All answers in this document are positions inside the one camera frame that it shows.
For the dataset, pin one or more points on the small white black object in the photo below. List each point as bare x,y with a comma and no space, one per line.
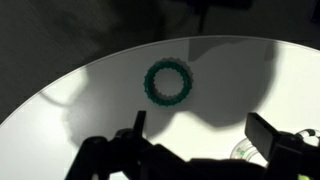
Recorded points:
240,151

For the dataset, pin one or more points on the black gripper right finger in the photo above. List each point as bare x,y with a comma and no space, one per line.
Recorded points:
261,133

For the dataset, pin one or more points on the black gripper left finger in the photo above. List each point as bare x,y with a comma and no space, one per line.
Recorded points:
140,123

